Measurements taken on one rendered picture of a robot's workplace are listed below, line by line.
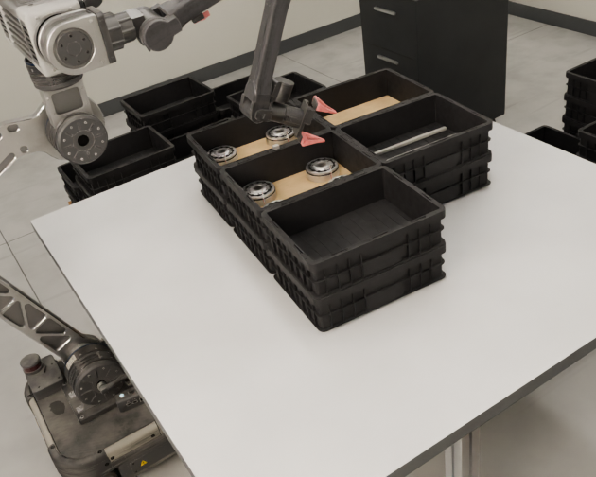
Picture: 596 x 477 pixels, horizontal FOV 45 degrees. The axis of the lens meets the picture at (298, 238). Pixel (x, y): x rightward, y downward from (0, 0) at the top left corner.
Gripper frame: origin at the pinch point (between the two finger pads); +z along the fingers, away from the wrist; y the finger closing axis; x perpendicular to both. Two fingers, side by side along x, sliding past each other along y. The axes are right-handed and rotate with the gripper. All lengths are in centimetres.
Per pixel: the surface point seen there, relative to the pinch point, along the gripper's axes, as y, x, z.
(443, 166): -1.6, 11.3, 35.1
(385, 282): 17, 52, 12
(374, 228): 12.0, 34.1, 11.2
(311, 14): 54, -351, 84
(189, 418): 48, 77, -33
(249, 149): 26.3, -27.3, -13.2
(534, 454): 66, 58, 85
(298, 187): 20.1, 4.8, -3.1
